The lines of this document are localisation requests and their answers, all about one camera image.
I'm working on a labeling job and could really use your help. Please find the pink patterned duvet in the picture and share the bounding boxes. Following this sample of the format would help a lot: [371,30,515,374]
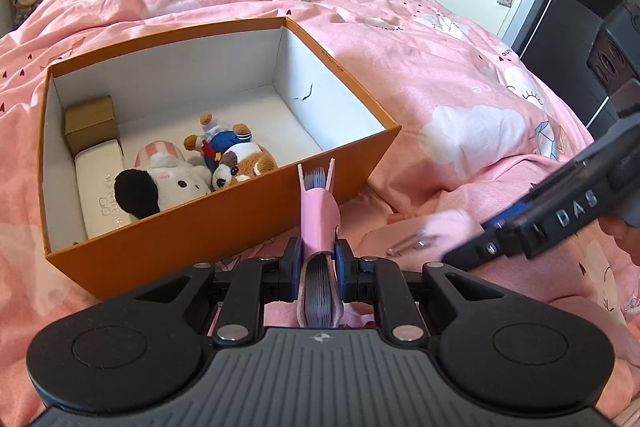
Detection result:
[0,0,640,427]

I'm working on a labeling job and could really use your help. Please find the gold small box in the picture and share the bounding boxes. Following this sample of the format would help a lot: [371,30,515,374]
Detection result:
[64,95,119,156]

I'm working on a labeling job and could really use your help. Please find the white bunny plush striped hat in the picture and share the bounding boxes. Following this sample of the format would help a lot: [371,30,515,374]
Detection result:
[114,141,212,220]

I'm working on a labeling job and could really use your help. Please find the white glasses case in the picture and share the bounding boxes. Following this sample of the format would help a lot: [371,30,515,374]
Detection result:
[75,140,134,239]

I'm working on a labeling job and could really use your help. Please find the orange cardboard box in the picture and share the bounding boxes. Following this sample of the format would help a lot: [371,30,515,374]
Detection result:
[39,17,400,299]

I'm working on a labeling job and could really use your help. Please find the blue sailor dog plush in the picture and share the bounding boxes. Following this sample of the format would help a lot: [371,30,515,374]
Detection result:
[183,113,278,191]

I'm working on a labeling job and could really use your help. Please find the pink mini backpack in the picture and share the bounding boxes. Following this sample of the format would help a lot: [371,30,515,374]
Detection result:
[355,209,483,272]

